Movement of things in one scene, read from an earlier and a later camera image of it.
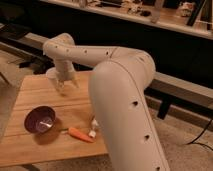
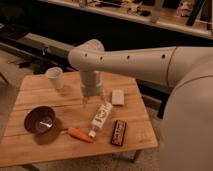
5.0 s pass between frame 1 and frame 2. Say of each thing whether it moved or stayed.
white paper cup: stayed
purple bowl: stayed
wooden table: stayed
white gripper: moved
